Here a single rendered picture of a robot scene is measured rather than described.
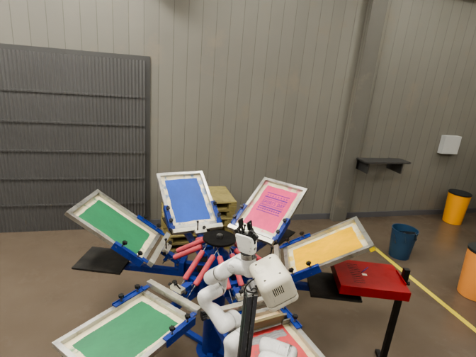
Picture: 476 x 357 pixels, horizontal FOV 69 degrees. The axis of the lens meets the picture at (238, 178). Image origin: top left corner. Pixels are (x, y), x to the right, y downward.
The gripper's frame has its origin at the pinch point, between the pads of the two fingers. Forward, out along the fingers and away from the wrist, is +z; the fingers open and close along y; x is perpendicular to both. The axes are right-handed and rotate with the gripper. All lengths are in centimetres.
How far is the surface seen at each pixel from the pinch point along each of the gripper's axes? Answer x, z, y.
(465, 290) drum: 389, -262, -63
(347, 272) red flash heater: 155, -123, 13
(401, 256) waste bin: 427, -258, 33
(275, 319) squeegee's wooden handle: 60, -116, 30
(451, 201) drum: 681, -251, 4
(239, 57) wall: 352, 79, 283
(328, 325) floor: 195, -235, 52
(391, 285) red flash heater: 163, -128, -24
